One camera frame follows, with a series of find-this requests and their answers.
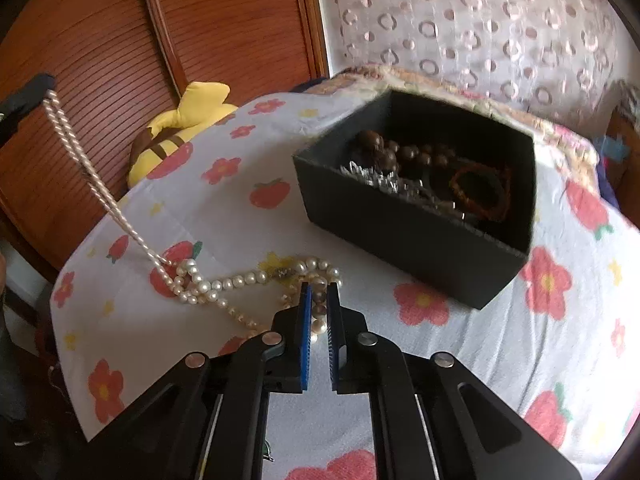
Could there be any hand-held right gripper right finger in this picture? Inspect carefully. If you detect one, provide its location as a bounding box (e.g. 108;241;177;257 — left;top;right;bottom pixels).
327;280;583;480

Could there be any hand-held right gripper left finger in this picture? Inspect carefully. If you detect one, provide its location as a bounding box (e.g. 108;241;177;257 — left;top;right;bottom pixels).
87;280;313;480

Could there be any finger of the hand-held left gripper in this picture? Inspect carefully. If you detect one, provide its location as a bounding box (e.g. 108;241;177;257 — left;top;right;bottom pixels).
0;74;57;121

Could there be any thin small-pearl necklace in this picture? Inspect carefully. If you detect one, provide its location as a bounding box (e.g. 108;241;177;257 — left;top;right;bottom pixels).
42;91;178;268

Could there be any black jewelry box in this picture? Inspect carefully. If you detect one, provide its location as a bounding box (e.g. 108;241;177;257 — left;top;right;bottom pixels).
292;87;538;311

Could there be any silver hair comb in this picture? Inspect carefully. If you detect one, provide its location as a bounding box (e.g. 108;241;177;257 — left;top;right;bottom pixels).
340;160;466;221

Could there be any red bead bracelet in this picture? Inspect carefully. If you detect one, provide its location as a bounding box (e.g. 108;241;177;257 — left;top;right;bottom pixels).
447;162;511;223

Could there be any dark wooden bead bracelet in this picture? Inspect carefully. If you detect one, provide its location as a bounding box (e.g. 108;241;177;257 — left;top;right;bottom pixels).
352;130;451;171

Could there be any wooden wardrobe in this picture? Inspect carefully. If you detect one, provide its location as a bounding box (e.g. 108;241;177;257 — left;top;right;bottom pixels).
0;0;331;281

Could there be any strawberry print blanket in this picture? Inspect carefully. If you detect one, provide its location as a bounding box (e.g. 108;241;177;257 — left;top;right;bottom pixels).
50;92;640;480

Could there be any yellow plush toy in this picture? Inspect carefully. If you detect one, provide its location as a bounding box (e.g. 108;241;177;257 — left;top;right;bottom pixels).
127;81;240;186

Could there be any floral quilt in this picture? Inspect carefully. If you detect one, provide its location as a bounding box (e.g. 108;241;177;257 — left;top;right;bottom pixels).
300;62;601;161

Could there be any circle patterned curtain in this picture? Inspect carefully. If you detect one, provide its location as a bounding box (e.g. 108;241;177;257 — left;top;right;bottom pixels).
312;0;626;126

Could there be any wooden cabinet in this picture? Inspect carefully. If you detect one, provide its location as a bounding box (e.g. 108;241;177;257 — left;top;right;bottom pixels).
605;80;640;221

